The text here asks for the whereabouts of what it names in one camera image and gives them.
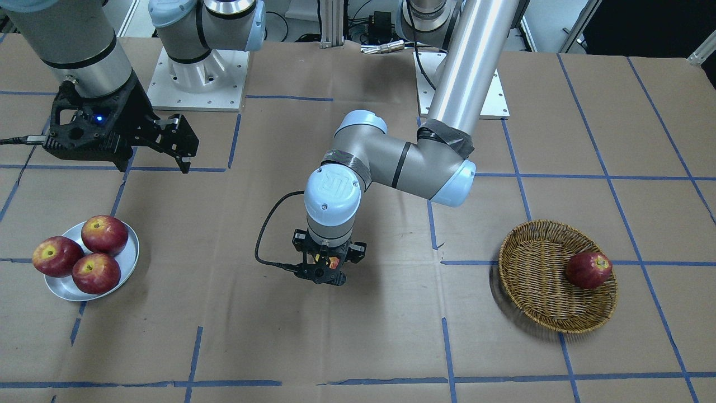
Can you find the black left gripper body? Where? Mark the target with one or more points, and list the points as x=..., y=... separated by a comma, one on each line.
x=357, y=250

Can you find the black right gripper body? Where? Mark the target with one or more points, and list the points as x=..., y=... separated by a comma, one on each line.
x=136, y=107

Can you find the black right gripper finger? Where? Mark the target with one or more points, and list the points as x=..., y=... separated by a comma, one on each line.
x=175, y=137

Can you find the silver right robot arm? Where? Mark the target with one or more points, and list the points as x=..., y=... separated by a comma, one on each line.
x=75, y=38

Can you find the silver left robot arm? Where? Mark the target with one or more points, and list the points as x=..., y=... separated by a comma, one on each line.
x=436, y=167

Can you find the red apple near plate edge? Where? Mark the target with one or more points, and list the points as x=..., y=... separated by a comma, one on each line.
x=104, y=234

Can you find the dark red apple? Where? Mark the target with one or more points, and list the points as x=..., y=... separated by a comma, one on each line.
x=57, y=256

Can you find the red apple with yellow top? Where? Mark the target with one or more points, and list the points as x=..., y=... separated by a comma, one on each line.
x=96, y=273

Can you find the woven wicker basket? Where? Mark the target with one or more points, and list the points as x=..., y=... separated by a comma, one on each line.
x=532, y=264

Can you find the red apple in basket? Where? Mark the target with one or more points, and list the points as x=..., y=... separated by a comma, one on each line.
x=588, y=270

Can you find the black electronics box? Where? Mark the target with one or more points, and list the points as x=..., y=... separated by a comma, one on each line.
x=380, y=29

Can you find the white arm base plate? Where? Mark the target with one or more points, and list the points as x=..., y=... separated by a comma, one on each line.
x=215, y=83
x=428, y=67

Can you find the aluminium frame post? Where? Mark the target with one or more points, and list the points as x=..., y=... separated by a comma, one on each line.
x=332, y=23

